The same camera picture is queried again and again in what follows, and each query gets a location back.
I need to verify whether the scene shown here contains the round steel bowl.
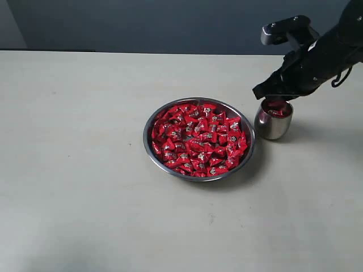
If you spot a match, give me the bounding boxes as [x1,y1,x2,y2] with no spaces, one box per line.
[142,97,256,182]

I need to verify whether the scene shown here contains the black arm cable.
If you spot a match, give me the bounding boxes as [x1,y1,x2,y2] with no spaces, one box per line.
[331,66,354,88]

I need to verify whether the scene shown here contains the stainless steel cup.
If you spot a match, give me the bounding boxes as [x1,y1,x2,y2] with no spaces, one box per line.
[254,99,293,140]

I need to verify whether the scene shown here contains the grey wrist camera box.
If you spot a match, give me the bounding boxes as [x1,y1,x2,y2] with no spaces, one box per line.
[260,15,319,48]

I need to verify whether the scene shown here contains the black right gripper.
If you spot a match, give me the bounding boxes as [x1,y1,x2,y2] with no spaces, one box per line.
[252,36,354,100]

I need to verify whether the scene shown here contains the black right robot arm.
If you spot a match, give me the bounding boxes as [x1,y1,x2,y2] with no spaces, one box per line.
[252,1,362,101]

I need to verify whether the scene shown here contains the pile of red candies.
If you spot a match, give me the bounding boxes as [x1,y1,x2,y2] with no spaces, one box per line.
[151,104,247,177]

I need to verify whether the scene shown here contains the red candies inside cup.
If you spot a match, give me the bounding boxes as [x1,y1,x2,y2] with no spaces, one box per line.
[262,101,292,118]

